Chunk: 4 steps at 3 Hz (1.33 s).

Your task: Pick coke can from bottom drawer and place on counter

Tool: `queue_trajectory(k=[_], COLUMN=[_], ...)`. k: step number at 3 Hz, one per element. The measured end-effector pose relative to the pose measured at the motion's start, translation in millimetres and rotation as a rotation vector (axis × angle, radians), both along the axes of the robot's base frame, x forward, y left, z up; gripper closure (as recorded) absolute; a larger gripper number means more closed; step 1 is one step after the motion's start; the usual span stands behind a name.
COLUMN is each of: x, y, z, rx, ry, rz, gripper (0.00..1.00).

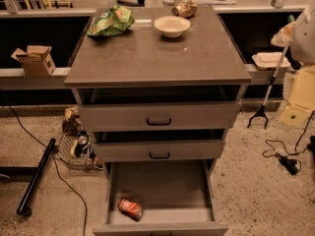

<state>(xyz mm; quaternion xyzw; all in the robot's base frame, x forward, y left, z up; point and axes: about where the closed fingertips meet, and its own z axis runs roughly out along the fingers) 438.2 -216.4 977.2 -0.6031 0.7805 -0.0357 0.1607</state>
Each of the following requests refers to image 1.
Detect red coke can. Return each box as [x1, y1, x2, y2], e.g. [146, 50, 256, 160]
[117, 198, 143, 220]

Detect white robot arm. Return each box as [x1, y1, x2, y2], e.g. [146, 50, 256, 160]
[271, 2, 315, 126]

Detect grey top drawer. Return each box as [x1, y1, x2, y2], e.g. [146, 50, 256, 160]
[78, 85, 240, 132]

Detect grey drawer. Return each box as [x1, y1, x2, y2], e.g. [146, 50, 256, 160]
[94, 129, 225, 162]
[78, 85, 240, 132]
[93, 160, 228, 236]

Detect grey drawer cabinet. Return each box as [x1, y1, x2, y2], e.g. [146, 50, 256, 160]
[64, 5, 253, 236]

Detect grey middle drawer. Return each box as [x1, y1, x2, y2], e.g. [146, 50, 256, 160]
[94, 129, 225, 162]

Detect grey bottom drawer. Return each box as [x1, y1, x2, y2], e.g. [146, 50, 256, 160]
[93, 160, 228, 236]

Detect crushed brown can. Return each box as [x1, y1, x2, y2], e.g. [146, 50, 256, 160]
[171, 0, 198, 18]

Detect white bowl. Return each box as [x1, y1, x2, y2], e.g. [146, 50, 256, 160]
[155, 16, 191, 38]

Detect brown paper bag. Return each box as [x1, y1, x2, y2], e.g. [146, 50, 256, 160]
[62, 106, 81, 135]

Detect green chip bag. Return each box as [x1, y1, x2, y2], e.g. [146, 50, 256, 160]
[88, 5, 135, 36]

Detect grabber reacher tool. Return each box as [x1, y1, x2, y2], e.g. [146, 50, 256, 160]
[247, 46, 289, 129]

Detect white takeout tray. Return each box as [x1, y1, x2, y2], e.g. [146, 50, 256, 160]
[252, 52, 282, 70]

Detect small cardboard box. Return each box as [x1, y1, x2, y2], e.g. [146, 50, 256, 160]
[11, 45, 55, 78]

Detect black table leg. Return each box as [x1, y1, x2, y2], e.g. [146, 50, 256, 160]
[0, 139, 56, 217]

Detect wire basket with items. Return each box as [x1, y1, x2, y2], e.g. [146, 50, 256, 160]
[57, 133, 102, 171]

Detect black floor cable left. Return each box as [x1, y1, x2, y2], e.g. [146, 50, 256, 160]
[0, 90, 89, 236]

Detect black power adapter with cable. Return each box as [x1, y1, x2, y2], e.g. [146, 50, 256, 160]
[262, 113, 315, 176]

